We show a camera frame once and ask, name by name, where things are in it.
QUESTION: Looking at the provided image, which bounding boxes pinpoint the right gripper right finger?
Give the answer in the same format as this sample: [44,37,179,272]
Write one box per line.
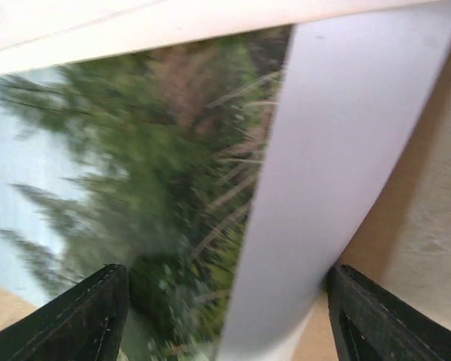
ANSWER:
[326,264,451,361]

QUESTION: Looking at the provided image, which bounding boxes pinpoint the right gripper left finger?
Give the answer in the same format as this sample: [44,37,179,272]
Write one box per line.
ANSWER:
[0,264,129,361]

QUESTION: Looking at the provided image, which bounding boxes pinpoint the landscape photo with white mat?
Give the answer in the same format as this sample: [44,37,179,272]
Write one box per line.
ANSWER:
[0,1,451,360]

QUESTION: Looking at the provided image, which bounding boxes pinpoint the white passe-partout mat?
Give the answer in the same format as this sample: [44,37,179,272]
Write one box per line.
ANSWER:
[0,1,411,74]

